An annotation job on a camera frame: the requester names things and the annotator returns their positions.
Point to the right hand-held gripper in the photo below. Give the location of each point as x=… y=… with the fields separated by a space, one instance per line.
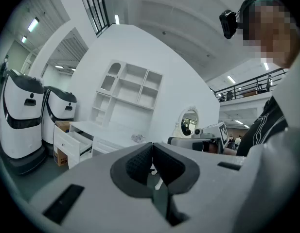
x=219 y=135

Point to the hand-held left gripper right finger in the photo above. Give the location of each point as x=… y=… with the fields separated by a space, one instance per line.
x=179 y=173

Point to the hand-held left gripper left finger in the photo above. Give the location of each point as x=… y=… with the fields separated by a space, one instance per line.
x=130 y=173

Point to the white drawer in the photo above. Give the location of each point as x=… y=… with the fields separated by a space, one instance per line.
x=67 y=142

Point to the person's right forearm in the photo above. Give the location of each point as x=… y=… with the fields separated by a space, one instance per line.
x=233 y=152

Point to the white cabinet door with handle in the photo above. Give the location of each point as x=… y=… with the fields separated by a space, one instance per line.
x=106 y=145

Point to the person's right hand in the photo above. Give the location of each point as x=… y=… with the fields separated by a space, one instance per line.
x=210 y=147

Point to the purple flower bunch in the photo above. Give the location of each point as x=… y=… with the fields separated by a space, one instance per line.
x=137 y=138

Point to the oval white framed mirror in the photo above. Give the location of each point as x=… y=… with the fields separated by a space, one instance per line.
x=177 y=127

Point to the person's black printed t-shirt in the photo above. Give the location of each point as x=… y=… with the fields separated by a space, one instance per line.
x=261 y=130

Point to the brown wooden bench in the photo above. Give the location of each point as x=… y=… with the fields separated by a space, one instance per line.
x=249 y=93

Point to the ceiling strip light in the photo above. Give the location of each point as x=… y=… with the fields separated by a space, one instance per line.
x=266 y=66
x=59 y=67
x=33 y=24
x=117 y=19
x=24 y=39
x=231 y=79

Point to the black mezzanine railing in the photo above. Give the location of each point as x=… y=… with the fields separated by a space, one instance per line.
x=249 y=86

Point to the brown cardboard box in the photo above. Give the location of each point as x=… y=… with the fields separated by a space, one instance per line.
x=61 y=158

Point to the white service robot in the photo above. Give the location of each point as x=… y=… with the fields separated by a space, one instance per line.
x=59 y=110
x=21 y=110

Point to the person's face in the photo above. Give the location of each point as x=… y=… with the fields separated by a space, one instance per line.
x=273 y=33

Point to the black window grille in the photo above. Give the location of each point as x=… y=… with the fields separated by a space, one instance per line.
x=96 y=6

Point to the grey gripper fisheye camera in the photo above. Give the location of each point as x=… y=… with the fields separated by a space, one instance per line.
x=199 y=131

